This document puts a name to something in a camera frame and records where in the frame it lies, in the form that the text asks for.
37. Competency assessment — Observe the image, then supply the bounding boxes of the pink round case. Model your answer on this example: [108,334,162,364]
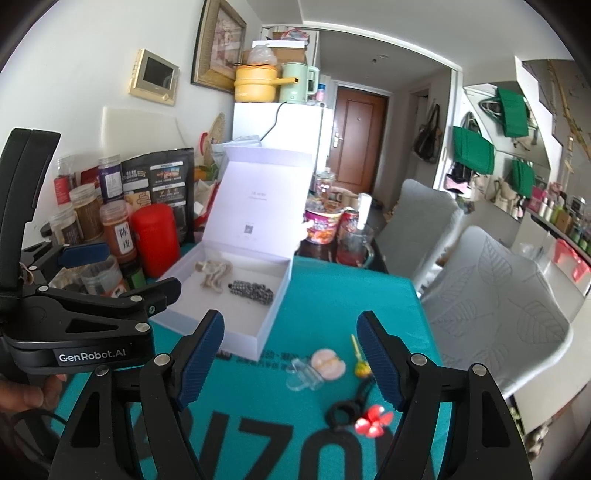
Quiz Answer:
[310,348,347,380]

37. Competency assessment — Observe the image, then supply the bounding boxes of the black shoulder bag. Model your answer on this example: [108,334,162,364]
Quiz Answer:
[413,104,441,162]

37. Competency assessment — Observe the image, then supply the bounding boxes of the gold intercom panel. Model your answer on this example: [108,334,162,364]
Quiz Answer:
[128,48,181,107]

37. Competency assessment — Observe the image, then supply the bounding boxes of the brown spice jar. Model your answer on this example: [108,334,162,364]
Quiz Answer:
[70,184,105,243]

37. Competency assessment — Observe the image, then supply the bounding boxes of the black power cable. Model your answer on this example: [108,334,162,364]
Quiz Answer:
[259,102,287,141]

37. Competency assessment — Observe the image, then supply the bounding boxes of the white fridge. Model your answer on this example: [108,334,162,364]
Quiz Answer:
[232,102,334,176]

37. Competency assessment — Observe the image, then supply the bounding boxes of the clear jar orange label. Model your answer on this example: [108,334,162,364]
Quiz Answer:
[81,256,130,298]

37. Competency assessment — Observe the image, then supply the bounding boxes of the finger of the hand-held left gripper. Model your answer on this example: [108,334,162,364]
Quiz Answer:
[39,277,182,335]
[21,242,110,289]

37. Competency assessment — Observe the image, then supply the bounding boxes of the red cylindrical canister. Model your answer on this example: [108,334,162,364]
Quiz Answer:
[130,203,182,278]

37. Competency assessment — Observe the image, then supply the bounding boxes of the red paper bag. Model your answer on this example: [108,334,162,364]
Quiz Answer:
[551,237,591,296]

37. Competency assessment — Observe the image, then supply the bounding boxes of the black white beaded bracelet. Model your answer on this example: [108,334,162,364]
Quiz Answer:
[228,279,274,305]

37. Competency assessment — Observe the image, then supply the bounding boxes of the person's left hand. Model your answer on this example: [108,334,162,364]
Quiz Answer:
[0,373,68,411]

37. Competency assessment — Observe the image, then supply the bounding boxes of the beige coiled hair tie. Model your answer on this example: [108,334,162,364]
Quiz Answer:
[193,259,233,292]

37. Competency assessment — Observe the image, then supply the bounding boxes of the red flower hair clip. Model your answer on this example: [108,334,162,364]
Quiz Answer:
[355,405,394,438]

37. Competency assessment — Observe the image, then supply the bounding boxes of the clear jar dark contents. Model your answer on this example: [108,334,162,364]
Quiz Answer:
[48,210,84,247]

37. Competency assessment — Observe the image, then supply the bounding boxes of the yellow lollipop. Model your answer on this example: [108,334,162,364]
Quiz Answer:
[350,333,374,378]

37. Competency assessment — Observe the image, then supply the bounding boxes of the teal printed mat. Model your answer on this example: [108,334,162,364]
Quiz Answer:
[46,256,451,480]

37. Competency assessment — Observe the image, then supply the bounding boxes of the brown wooden door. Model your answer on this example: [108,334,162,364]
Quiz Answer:
[327,80,393,197]

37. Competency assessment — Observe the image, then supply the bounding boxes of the row of cosmetic bottles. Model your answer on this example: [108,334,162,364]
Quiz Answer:
[529,182,591,250]

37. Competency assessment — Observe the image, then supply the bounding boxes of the grey leaf-pattern covered chair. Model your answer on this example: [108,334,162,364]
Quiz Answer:
[420,225,573,400]
[376,179,465,291]

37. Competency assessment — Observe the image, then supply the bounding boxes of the white tube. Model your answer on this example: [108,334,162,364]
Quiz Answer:
[355,194,373,229]

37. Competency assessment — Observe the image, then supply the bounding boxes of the purple label jar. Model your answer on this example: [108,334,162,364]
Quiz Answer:
[98,157,124,204]

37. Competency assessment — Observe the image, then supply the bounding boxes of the orange powder jar white label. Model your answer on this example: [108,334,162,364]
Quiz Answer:
[99,200,138,265]

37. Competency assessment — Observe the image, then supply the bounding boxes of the black ring clamp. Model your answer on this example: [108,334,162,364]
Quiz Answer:
[325,381,375,430]

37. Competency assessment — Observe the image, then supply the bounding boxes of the clear plastic hair clip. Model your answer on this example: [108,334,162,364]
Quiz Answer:
[285,357,324,391]

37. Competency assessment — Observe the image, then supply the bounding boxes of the white gift box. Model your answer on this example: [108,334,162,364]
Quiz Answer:
[150,147,314,361]

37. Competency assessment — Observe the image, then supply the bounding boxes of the yellow cooking pot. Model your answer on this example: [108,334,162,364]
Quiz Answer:
[235,65,298,103]

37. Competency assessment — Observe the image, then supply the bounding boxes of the instant noodle cup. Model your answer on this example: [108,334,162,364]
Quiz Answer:
[303,208,345,245]

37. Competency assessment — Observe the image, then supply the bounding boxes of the glass mug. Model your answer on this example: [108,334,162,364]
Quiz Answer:
[336,224,376,268]

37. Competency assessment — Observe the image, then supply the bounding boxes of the clear plastic food bag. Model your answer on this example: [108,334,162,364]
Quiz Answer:
[249,42,280,68]

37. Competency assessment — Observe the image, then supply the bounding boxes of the black printed pouch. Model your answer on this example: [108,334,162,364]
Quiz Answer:
[121,148,195,245]

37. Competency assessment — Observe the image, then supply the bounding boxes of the woven straw fan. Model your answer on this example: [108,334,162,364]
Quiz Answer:
[205,112,227,144]

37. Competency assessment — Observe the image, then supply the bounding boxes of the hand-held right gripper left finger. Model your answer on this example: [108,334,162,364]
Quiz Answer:
[48,310,225,480]

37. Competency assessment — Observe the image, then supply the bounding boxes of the light green electric kettle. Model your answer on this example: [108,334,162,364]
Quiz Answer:
[278,62,320,105]

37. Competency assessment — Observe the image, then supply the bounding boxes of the framed picture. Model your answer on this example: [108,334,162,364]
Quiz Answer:
[191,0,249,95]

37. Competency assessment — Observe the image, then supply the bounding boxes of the cardboard box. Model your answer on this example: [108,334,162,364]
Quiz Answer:
[252,39,308,65]

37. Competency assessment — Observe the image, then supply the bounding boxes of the green tote bag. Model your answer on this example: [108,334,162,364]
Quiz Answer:
[451,126,496,175]

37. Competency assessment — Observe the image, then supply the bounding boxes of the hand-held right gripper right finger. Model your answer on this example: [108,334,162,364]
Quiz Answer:
[356,310,532,480]

